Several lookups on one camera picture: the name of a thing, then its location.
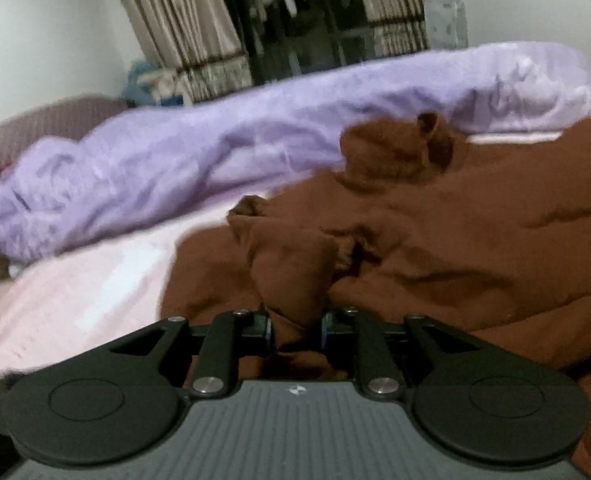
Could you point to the beige striped curtain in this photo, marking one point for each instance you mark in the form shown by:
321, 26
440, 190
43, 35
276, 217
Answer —
395, 5
185, 25

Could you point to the pink bed sheet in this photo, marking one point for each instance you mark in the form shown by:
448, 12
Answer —
75, 300

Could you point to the plastic-covered standing fan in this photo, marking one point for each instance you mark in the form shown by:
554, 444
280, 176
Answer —
448, 17

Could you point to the mauve padded headboard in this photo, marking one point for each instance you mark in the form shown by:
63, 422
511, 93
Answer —
35, 125

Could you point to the purple blanket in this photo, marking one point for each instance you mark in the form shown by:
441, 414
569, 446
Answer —
200, 160

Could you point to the pile of plush toys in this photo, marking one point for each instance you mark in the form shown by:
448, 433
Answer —
148, 82

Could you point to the dark window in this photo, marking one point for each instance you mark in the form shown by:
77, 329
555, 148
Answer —
305, 40

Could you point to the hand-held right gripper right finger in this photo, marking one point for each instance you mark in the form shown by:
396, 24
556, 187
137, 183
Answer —
323, 334

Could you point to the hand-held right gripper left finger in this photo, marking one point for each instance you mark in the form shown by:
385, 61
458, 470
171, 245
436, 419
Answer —
268, 334

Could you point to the brown garment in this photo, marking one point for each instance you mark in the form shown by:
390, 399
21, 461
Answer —
450, 240

